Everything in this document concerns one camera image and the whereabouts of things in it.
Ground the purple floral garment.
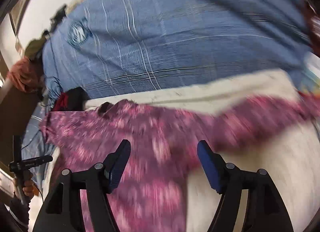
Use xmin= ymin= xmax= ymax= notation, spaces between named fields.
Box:
xmin=39 ymin=95 xmax=320 ymax=232

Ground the person's left hand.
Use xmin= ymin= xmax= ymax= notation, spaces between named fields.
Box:
xmin=13 ymin=170 xmax=34 ymax=200

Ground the blue plaid bedsheet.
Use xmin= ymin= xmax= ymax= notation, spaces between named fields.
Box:
xmin=21 ymin=0 xmax=313 ymax=193

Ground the cream leaf-print blanket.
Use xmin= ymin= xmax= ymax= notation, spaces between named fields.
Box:
xmin=42 ymin=69 xmax=320 ymax=232

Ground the olive green cloth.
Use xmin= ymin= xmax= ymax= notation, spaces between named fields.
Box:
xmin=24 ymin=30 xmax=50 ymax=60

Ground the orange cloth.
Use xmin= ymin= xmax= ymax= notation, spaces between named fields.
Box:
xmin=7 ymin=57 xmax=44 ymax=94

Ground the black and red garment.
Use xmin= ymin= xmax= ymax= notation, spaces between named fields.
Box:
xmin=52 ymin=87 xmax=88 ymax=111

